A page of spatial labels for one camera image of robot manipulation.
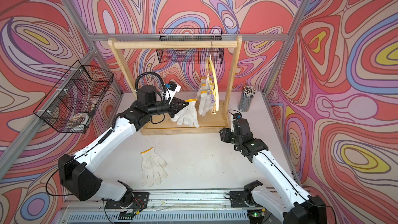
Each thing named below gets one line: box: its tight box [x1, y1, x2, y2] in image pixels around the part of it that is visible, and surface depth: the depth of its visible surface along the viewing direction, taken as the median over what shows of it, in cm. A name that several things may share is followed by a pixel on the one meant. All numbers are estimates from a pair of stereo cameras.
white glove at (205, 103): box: [196, 90, 215, 117], surface depth 85 cm
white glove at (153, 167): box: [140, 147, 168, 187], surface depth 85 cm
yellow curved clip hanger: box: [206, 39, 220, 115], surface depth 56 cm
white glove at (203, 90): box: [197, 82, 209, 99], surface depth 82 cm
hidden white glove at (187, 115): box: [171, 98, 199, 129], surface depth 80 cm
